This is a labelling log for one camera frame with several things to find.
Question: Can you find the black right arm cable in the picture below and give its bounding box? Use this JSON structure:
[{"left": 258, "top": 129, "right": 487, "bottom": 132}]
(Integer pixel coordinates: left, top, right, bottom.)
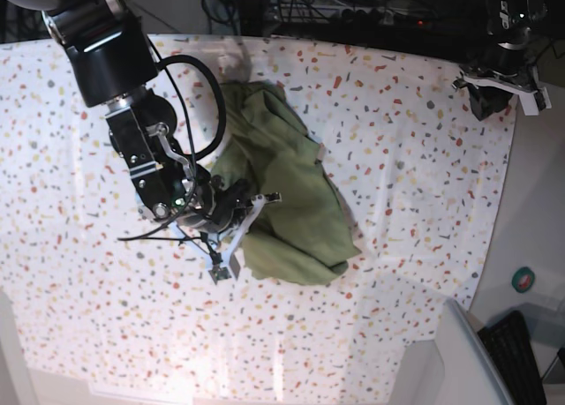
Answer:
[{"left": 117, "top": 55, "right": 229, "bottom": 243}]

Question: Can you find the grey plastic bin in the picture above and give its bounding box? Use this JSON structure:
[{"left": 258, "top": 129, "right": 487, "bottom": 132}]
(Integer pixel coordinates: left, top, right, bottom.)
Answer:
[{"left": 434, "top": 299, "right": 514, "bottom": 405}]

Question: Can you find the green tape roll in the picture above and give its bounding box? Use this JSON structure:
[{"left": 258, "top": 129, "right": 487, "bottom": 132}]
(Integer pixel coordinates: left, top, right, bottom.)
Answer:
[{"left": 511, "top": 266, "right": 536, "bottom": 294}]

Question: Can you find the terrazzo patterned tablecloth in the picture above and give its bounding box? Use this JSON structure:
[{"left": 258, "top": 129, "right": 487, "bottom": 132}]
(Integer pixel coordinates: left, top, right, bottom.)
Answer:
[{"left": 1, "top": 35, "right": 516, "bottom": 404}]

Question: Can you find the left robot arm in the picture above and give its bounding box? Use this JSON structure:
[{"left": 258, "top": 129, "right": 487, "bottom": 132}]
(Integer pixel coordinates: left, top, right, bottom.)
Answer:
[{"left": 453, "top": 0, "right": 564, "bottom": 121}]

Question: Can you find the black keyboard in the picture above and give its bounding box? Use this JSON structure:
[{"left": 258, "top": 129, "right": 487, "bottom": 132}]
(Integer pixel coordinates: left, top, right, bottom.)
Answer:
[{"left": 478, "top": 311, "right": 547, "bottom": 405}]

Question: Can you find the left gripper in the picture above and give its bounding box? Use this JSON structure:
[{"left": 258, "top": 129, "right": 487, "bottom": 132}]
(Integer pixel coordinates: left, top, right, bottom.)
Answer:
[{"left": 452, "top": 64, "right": 552, "bottom": 121}]

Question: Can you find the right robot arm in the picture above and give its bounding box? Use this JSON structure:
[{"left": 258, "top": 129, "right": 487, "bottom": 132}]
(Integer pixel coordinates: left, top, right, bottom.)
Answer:
[{"left": 7, "top": 0, "right": 281, "bottom": 282}]

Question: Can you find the green t-shirt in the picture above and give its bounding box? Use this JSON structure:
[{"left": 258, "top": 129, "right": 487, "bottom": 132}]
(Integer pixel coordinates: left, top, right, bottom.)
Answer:
[{"left": 212, "top": 82, "right": 360, "bottom": 286}]

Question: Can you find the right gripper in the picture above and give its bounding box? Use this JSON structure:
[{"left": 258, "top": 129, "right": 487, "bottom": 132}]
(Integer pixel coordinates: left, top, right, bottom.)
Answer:
[{"left": 169, "top": 177, "right": 282, "bottom": 283}]

